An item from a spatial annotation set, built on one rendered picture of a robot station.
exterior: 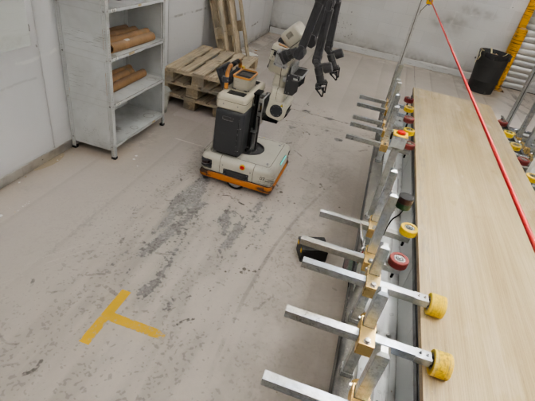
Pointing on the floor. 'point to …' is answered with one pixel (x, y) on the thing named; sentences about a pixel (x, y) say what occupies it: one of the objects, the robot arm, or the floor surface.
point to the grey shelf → (72, 24)
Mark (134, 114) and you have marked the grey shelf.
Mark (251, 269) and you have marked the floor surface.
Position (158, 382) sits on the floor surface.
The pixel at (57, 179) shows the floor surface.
